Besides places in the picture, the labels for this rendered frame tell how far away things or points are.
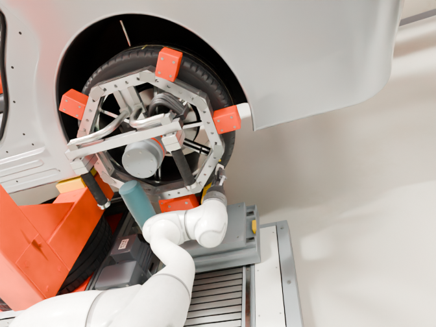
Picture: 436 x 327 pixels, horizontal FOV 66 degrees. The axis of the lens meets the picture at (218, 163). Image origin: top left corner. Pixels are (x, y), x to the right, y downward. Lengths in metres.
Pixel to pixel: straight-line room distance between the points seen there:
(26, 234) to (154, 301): 0.83
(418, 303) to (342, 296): 0.28
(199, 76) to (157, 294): 0.85
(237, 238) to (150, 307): 1.10
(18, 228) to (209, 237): 0.67
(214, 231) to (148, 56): 0.67
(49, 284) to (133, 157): 0.56
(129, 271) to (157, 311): 0.92
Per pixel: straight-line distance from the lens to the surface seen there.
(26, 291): 1.41
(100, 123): 1.48
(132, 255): 1.59
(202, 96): 1.23
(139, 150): 1.19
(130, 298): 0.63
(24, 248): 1.36
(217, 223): 1.07
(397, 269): 1.73
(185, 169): 1.09
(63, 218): 1.54
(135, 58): 1.31
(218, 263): 1.73
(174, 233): 1.10
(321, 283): 1.69
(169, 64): 1.19
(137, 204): 1.35
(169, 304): 0.63
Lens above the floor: 1.32
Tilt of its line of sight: 28 degrees down
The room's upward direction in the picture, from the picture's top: 21 degrees counter-clockwise
